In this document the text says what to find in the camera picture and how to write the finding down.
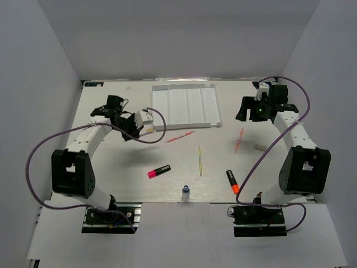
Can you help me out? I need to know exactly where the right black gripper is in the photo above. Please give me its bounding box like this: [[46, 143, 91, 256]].
[[236, 97, 272, 122]]

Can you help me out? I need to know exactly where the pink pen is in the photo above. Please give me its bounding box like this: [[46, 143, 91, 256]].
[[166, 131, 195, 143]]

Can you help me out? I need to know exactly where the yellow pen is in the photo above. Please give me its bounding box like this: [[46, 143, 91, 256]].
[[198, 145, 202, 176]]

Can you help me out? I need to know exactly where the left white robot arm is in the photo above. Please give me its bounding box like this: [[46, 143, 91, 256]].
[[51, 95, 152, 223]]

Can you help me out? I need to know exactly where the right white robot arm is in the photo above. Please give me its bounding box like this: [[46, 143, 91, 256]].
[[236, 85, 331, 223]]

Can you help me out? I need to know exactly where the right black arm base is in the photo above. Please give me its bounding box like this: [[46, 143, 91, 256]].
[[228, 205, 287, 237]]

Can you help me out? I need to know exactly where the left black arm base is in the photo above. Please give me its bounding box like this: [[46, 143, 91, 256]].
[[81, 203, 142, 235]]

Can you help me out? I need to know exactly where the orange pen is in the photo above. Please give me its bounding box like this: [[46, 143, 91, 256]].
[[234, 127, 244, 154]]

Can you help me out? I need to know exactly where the white eraser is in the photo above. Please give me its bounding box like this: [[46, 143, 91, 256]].
[[254, 144, 267, 151]]

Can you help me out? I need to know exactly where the pink highlighter black cap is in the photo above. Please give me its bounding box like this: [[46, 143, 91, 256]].
[[147, 165, 171, 179]]

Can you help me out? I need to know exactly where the white compartment tray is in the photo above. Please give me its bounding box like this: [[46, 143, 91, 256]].
[[151, 84, 221, 131]]

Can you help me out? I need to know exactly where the orange highlighter black cap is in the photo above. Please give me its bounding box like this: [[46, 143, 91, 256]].
[[226, 170, 239, 195]]

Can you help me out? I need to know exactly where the small blue-capped bottle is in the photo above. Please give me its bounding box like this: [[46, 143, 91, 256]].
[[181, 185, 190, 202]]

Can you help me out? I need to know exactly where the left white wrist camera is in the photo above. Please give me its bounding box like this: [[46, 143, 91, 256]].
[[134, 109, 153, 128]]

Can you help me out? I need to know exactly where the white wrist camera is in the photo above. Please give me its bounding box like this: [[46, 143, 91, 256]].
[[134, 109, 153, 128], [255, 82, 271, 99]]

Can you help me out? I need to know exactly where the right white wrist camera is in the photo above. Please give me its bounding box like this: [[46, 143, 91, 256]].
[[255, 82, 271, 99]]

